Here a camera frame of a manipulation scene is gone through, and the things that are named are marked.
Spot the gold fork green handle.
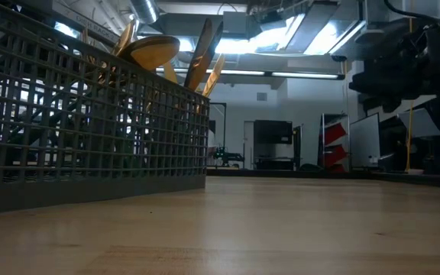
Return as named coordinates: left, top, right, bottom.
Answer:
left=79, top=24, right=93, bottom=66

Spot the dark wooden spatula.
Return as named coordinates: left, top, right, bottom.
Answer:
left=183, top=18, right=214, bottom=92

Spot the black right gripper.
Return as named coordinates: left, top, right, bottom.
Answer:
left=348, top=30, right=440, bottom=112

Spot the grey ceiling box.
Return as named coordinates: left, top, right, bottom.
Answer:
left=222, top=10, right=248, bottom=38

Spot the white lettered sign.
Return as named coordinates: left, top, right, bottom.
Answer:
left=51, top=2, right=129, bottom=47

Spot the black machine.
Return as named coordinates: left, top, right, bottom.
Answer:
left=210, top=147, right=246, bottom=168

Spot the yellow hanging cable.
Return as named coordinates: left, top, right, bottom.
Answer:
left=405, top=17, right=416, bottom=173

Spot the grey tilted panel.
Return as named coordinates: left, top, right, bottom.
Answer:
left=397, top=107, right=440, bottom=139

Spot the red and white rack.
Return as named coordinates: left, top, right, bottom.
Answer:
left=320, top=112, right=350, bottom=171

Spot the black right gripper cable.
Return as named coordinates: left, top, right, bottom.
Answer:
left=382, top=0, right=440, bottom=23

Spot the long ceiling light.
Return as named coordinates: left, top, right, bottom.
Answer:
left=154, top=66, right=346, bottom=80

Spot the metal ceiling duct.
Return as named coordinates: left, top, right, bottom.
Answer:
left=129, top=0, right=160, bottom=24

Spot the white board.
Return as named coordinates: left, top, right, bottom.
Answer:
left=348, top=112, right=381, bottom=169

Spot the grey plastic cutlery basket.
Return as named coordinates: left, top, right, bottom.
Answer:
left=0, top=0, right=212, bottom=215

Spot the black monitor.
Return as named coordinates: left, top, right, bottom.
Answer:
left=253, top=119, right=294, bottom=146

